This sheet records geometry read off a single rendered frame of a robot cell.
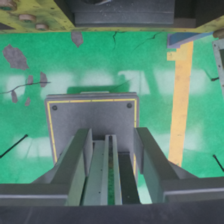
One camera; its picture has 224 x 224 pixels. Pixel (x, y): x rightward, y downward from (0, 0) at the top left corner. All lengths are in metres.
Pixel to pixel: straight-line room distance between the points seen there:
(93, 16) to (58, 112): 0.75
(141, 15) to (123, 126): 0.77
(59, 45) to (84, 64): 0.26
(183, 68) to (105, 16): 1.04
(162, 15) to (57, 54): 1.01
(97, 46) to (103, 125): 0.68
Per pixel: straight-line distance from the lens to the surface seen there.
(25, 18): 0.62
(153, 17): 0.73
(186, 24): 0.81
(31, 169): 1.97
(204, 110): 1.75
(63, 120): 1.23
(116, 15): 0.71
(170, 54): 1.54
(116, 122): 1.18
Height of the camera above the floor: 1.44
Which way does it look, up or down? 75 degrees down
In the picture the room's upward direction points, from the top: 177 degrees clockwise
